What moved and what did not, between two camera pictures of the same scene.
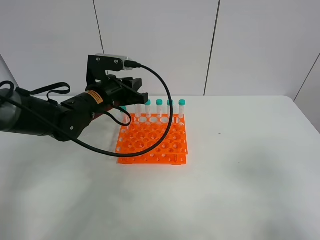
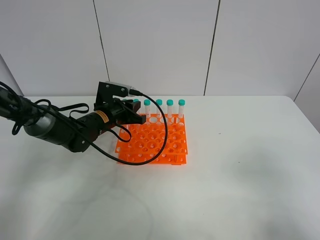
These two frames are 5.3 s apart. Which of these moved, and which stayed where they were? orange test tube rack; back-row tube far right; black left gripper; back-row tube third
Moved: black left gripper
Stayed: back-row tube far right; orange test tube rack; back-row tube third
